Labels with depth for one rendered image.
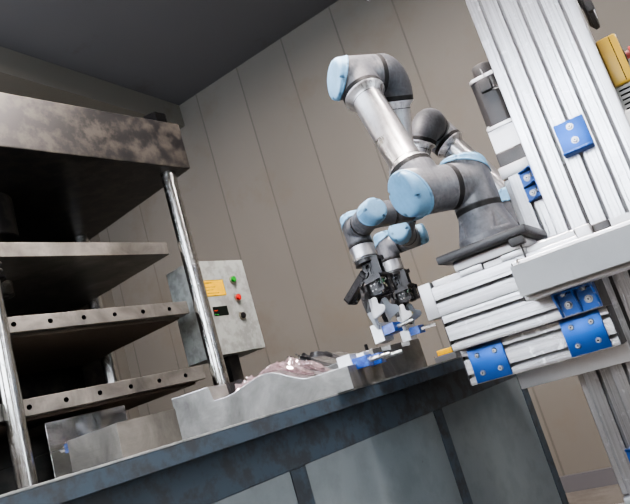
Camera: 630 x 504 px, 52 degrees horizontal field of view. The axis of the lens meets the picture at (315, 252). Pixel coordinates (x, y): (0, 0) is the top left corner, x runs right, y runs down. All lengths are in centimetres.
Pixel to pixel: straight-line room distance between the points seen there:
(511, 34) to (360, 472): 120
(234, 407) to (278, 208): 275
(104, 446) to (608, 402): 120
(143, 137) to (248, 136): 205
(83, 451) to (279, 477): 42
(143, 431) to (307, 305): 282
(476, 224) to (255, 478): 77
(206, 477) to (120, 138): 149
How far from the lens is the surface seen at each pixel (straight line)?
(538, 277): 142
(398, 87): 185
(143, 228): 512
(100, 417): 217
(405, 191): 154
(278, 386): 161
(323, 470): 154
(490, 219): 158
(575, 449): 366
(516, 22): 188
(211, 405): 171
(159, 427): 145
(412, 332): 229
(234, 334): 267
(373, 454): 170
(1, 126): 227
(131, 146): 250
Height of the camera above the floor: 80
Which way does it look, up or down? 12 degrees up
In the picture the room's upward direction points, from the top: 17 degrees counter-clockwise
